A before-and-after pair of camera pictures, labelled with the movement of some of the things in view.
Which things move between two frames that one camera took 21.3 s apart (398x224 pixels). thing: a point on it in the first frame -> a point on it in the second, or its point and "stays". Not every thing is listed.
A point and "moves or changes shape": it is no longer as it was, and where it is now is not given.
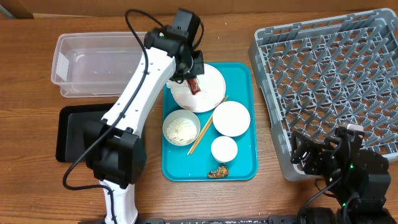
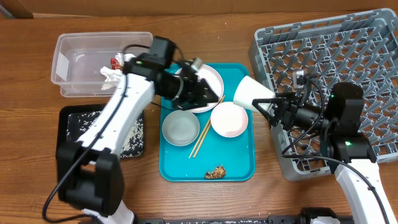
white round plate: [212, 88] stays
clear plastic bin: [96, 65] stays
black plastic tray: [72, 121] stays
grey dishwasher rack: [317, 76] stays
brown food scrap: [221, 172] stays
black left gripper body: [194, 64] -> [193, 91]
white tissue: [173, 86] moves or changes shape
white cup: [224, 149] -> [249, 89]
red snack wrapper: [194, 86] moves or changes shape
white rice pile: [181, 131] -> [132, 144]
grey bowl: [181, 127] stays
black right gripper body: [316, 163] -> [304, 114]
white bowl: [231, 119] stays
